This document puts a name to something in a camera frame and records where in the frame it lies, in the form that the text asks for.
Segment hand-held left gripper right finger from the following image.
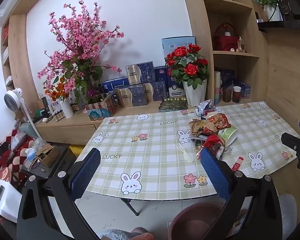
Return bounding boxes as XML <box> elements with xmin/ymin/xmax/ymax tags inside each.
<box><xmin>199</xmin><ymin>147</ymin><xmax>283</xmax><ymax>240</ymax></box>

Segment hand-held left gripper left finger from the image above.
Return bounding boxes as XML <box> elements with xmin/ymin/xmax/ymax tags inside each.
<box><xmin>16</xmin><ymin>148</ymin><xmax>101</xmax><ymax>240</ymax></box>

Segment red white cigarette pack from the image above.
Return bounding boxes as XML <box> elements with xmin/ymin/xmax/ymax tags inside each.
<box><xmin>215</xmin><ymin>145</ymin><xmax>227</xmax><ymax>161</ymax></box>

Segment red crinkled snack wrapper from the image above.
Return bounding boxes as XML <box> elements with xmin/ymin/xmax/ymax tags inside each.
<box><xmin>195</xmin><ymin>134</ymin><xmax>226</xmax><ymax>160</ymax></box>

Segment white plastic fork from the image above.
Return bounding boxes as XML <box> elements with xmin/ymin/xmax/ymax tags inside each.
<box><xmin>176</xmin><ymin>142</ymin><xmax>195</xmax><ymax>163</ymax></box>

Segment dark plastic wrapper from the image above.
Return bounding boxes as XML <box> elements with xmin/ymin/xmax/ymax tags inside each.
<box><xmin>189</xmin><ymin>133</ymin><xmax>208</xmax><ymax>142</ymax></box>

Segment green white noodle cup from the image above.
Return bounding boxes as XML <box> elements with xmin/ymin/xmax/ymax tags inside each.
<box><xmin>216</xmin><ymin>125</ymin><xmax>238</xmax><ymax>147</ymax></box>

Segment tan seasoning packet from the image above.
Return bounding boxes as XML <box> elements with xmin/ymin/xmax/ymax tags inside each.
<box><xmin>188</xmin><ymin>119</ymin><xmax>211</xmax><ymax>138</ymax></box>

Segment red printed noodle lid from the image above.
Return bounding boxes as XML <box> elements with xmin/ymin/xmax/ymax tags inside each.
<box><xmin>205</xmin><ymin>112</ymin><xmax>232</xmax><ymax>130</ymax></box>

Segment brown plastic waste bin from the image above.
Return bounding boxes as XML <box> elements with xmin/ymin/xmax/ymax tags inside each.
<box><xmin>168</xmin><ymin>202</ymin><xmax>228</xmax><ymax>240</ymax></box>

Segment grey white paper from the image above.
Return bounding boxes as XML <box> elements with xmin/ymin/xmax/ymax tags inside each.
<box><xmin>195</xmin><ymin>99</ymin><xmax>222</xmax><ymax>117</ymax></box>

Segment small cardboard box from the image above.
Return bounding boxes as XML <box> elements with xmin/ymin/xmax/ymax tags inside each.
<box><xmin>36</xmin><ymin>144</ymin><xmax>60</xmax><ymax>167</ymax></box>

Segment low wooden sideboard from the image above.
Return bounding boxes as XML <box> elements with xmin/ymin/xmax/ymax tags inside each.
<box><xmin>36</xmin><ymin>99</ymin><xmax>199</xmax><ymax>145</ymax></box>

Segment person's right leg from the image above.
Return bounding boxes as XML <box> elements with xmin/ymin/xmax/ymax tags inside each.
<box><xmin>277</xmin><ymin>194</ymin><xmax>298</xmax><ymax>240</ymax></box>

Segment person's leg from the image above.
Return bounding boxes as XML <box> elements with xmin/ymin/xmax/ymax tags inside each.
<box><xmin>277</xmin><ymin>194</ymin><xmax>298</xmax><ymax>240</ymax></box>
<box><xmin>100</xmin><ymin>226</ymin><xmax>155</xmax><ymax>240</ymax></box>

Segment black table leg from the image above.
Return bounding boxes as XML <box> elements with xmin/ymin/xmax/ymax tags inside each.
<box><xmin>120</xmin><ymin>197</ymin><xmax>140</xmax><ymax>217</ymax></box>

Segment blue white tissue pack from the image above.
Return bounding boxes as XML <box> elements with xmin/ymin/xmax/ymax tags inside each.
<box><xmin>24</xmin><ymin>148</ymin><xmax>37</xmax><ymax>162</ymax></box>

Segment row of small brown bottles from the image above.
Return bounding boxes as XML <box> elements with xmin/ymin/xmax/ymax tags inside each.
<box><xmin>45</xmin><ymin>109</ymin><xmax>66</xmax><ymax>123</ymax></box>

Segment white ribbed vase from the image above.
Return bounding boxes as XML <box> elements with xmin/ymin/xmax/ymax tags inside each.
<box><xmin>59</xmin><ymin>97</ymin><xmax>75</xmax><ymax>119</ymax></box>

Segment checked bunny tablecloth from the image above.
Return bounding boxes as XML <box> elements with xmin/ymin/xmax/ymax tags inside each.
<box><xmin>76</xmin><ymin>101</ymin><xmax>300</xmax><ymax>202</ymax></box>

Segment holographic blue box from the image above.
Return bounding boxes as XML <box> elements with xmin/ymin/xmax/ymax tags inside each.
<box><xmin>240</xmin><ymin>81</ymin><xmax>252</xmax><ymax>99</ymax></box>

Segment grey green bag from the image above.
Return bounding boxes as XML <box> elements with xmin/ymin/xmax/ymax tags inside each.
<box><xmin>18</xmin><ymin>122</ymin><xmax>39</xmax><ymax>140</ymax></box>

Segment dark red white-rimmed cup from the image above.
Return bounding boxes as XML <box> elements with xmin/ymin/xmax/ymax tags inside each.
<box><xmin>232</xmin><ymin>86</ymin><xmax>242</xmax><ymax>103</ymax></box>

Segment kraft paper bag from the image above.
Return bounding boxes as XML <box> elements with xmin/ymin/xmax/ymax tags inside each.
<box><xmin>36</xmin><ymin>93</ymin><xmax>52</xmax><ymax>110</ymax></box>

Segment red checked blanket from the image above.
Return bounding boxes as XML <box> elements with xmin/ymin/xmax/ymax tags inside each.
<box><xmin>0</xmin><ymin>129</ymin><xmax>35</xmax><ymax>188</ymax></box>

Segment brown glass cup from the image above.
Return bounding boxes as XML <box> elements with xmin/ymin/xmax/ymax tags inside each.
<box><xmin>222</xmin><ymin>87</ymin><xmax>233</xmax><ymax>103</ymax></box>

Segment gold green leaf tray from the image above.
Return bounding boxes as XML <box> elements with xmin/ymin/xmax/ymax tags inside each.
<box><xmin>159</xmin><ymin>98</ymin><xmax>188</xmax><ymax>112</ymax></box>

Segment white faceted flower pot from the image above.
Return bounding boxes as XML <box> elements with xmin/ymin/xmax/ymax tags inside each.
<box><xmin>182</xmin><ymin>79</ymin><xmax>207</xmax><ymax>107</ymax></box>

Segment person's left leg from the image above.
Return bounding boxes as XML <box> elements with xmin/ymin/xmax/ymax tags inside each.
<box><xmin>100</xmin><ymin>226</ymin><xmax>155</xmax><ymax>240</ymax></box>

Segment orange flower bouquet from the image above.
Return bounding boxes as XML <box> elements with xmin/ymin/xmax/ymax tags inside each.
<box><xmin>44</xmin><ymin>76</ymin><xmax>67</xmax><ymax>103</ymax></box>

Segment stack of pastel cups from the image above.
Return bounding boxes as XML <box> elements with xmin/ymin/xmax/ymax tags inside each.
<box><xmin>213</xmin><ymin>71</ymin><xmax>222</xmax><ymax>105</ymax></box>

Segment blue gold gift box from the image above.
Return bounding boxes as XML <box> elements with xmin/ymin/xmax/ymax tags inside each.
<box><xmin>115</xmin><ymin>86</ymin><xmax>148</xmax><ymax>108</ymax></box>
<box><xmin>144</xmin><ymin>81</ymin><xmax>169</xmax><ymax>102</ymax></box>
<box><xmin>125</xmin><ymin>62</ymin><xmax>156</xmax><ymax>85</ymax></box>

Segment white paper bag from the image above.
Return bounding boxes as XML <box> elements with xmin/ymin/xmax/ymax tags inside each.
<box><xmin>0</xmin><ymin>177</ymin><xmax>24</xmax><ymax>223</ymax></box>

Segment flat blue box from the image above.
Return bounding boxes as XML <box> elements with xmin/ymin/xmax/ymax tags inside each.
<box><xmin>102</xmin><ymin>77</ymin><xmax>130</xmax><ymax>95</ymax></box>

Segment blue white emblem box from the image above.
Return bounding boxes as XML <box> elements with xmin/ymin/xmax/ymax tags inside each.
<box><xmin>168</xmin><ymin>67</ymin><xmax>187</xmax><ymax>98</ymax></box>

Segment green variegated leaf plant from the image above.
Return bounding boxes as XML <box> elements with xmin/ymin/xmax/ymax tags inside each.
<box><xmin>61</xmin><ymin>57</ymin><xmax>103</xmax><ymax>103</ymax></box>

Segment white standing fan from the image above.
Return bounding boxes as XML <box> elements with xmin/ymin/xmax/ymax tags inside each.
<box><xmin>4</xmin><ymin>87</ymin><xmax>39</xmax><ymax>140</ymax></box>

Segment clear perfume bottle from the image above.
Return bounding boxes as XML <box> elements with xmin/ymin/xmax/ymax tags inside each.
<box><xmin>237</xmin><ymin>36</ymin><xmax>246</xmax><ymax>53</ymax></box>

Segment red rose plant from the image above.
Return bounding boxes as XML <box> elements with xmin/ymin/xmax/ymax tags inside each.
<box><xmin>164</xmin><ymin>44</ymin><xmax>210</xmax><ymax>90</ymax></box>

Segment dark blue box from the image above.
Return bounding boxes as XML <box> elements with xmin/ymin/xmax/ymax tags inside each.
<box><xmin>154</xmin><ymin>66</ymin><xmax>169</xmax><ymax>83</ymax></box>

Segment white square flower pot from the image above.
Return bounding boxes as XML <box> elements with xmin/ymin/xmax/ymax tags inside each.
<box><xmin>264</xmin><ymin>4</ymin><xmax>283</xmax><ymax>22</ymax></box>

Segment narrow wooden shelf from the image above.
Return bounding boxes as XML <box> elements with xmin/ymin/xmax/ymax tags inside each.
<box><xmin>1</xmin><ymin>15</ymin><xmax>28</xmax><ymax>93</ymax></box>

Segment pink blossom branches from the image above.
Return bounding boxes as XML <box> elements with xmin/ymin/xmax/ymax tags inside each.
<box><xmin>37</xmin><ymin>1</ymin><xmax>125</xmax><ymax>100</ymax></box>

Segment large light blue box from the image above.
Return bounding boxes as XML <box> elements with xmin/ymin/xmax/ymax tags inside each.
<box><xmin>161</xmin><ymin>36</ymin><xmax>196</xmax><ymax>68</ymax></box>

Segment wooden shelf unit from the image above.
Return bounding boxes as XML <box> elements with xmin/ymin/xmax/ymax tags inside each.
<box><xmin>179</xmin><ymin>0</ymin><xmax>270</xmax><ymax>105</ymax></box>

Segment black wall shelf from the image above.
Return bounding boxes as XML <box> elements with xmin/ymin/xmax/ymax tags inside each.
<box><xmin>256</xmin><ymin>0</ymin><xmax>300</xmax><ymax>33</ymax></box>

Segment red handled basket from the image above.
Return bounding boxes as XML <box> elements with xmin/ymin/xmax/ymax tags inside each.
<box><xmin>213</xmin><ymin>23</ymin><xmax>238</xmax><ymax>51</ymax></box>

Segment black cable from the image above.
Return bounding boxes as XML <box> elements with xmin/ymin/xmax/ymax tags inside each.
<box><xmin>268</xmin><ymin>1</ymin><xmax>282</xmax><ymax>22</ymax></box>

